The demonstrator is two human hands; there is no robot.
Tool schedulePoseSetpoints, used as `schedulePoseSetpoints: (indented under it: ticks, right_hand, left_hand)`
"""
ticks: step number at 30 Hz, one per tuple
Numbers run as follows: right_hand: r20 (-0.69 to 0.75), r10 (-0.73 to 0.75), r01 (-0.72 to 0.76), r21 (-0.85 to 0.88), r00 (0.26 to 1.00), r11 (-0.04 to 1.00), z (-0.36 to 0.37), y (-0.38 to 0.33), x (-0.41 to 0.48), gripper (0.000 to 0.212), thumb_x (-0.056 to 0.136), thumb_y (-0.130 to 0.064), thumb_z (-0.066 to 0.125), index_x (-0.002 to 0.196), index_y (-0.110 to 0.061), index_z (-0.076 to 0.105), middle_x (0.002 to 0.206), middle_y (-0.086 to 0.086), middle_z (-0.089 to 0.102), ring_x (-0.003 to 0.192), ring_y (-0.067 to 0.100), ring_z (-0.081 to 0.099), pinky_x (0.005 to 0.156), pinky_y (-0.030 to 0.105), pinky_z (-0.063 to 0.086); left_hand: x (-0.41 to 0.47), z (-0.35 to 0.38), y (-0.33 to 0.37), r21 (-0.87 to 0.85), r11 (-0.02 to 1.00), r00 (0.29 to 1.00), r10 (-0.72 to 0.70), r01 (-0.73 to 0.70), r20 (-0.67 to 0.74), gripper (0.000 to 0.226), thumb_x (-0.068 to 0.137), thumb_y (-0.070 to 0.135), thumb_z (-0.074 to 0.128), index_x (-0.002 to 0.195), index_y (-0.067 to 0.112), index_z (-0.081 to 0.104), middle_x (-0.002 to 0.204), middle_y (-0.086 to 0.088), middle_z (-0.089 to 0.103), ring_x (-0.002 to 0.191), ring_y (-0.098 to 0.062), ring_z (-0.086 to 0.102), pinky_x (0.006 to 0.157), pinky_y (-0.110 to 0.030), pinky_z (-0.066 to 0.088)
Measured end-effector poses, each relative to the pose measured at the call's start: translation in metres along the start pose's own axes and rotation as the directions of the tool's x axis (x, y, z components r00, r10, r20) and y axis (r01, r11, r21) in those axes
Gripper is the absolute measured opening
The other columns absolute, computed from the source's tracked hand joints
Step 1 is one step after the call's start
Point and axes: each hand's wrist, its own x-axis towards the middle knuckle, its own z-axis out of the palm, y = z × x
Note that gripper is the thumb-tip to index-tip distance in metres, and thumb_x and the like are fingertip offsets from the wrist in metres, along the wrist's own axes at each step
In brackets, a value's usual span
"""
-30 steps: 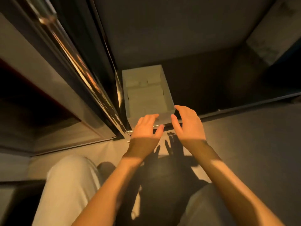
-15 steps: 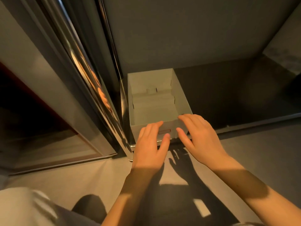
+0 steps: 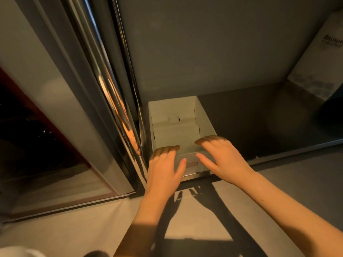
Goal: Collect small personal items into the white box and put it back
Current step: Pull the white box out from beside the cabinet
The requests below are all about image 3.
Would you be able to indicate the person's left hand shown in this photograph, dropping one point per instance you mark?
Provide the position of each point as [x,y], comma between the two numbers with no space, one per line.
[162,173]

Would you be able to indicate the person's right hand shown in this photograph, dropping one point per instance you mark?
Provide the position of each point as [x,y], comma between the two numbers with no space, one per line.
[227,163]

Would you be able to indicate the white cardboard storage box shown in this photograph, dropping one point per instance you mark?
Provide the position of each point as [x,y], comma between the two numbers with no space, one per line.
[171,131]

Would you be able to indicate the person's right forearm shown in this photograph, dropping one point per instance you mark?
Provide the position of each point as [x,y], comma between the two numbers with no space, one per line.
[289,214]

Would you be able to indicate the person's left forearm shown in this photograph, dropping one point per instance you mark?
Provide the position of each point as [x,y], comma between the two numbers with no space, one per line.
[144,227]

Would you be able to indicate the white printed carton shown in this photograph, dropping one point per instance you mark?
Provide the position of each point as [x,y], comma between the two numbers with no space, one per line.
[319,64]

